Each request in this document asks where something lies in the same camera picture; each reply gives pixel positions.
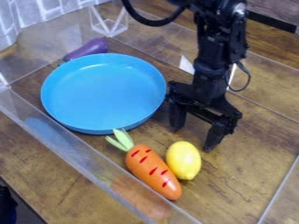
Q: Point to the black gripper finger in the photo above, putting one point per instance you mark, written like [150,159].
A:
[178,113]
[219,129]

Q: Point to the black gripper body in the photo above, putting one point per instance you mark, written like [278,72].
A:
[203,97]

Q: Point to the yellow toy lemon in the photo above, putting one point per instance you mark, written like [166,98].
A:
[185,160]

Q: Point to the orange toy carrot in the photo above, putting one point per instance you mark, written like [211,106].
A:
[147,165]

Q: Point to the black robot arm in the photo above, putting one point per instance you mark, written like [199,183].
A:
[221,20]

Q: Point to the blue round tray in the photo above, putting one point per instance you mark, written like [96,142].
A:
[103,92]

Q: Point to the purple toy eggplant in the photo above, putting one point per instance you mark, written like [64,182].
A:
[98,45]

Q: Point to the clear acrylic corner bracket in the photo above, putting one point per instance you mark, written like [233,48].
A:
[108,19]

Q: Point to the clear acrylic enclosure wall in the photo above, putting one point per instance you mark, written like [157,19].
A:
[127,190]

